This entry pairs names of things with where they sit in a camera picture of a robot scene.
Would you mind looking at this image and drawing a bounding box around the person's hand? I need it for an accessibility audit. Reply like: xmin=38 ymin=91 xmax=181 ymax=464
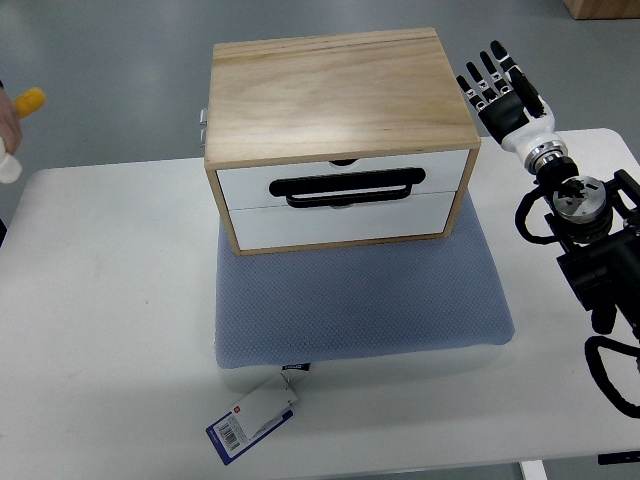
xmin=0 ymin=85 xmax=23 ymax=155

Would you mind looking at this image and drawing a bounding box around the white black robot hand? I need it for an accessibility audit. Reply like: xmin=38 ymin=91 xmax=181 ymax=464
xmin=456 ymin=40 xmax=568 ymax=174

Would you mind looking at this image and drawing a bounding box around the white drawer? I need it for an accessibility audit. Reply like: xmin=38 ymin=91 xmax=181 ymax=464
xmin=217 ymin=150 xmax=469 ymax=210

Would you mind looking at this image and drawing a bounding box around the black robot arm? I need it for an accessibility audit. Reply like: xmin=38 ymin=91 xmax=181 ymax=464
xmin=515 ymin=152 xmax=639 ymax=418

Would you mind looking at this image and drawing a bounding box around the wooden drawer cabinet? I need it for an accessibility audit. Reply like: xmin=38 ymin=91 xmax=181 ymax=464
xmin=204 ymin=28 xmax=480 ymax=255

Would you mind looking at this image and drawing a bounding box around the white cloth sleeve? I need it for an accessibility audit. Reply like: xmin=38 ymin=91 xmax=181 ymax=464
xmin=0 ymin=138 xmax=23 ymax=184

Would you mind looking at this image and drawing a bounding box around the yellow handheld object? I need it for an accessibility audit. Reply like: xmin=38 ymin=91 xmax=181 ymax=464
xmin=13 ymin=87 xmax=46 ymax=119

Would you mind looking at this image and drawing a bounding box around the wooden box corner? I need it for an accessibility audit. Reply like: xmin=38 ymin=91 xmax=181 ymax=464
xmin=563 ymin=0 xmax=640 ymax=20

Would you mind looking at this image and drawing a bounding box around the metal side latch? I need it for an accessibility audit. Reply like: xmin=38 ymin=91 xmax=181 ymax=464
xmin=199 ymin=108 xmax=208 ymax=148

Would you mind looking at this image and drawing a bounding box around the blue grey cushion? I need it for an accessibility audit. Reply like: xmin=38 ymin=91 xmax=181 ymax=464
xmin=214 ymin=200 xmax=515 ymax=369

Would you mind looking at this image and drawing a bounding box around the black desk control panel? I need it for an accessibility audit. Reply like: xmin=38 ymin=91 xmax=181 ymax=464
xmin=597 ymin=451 xmax=640 ymax=465

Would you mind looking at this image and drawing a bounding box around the white blue product tag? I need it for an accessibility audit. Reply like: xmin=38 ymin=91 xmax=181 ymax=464
xmin=206 ymin=373 xmax=298 ymax=466

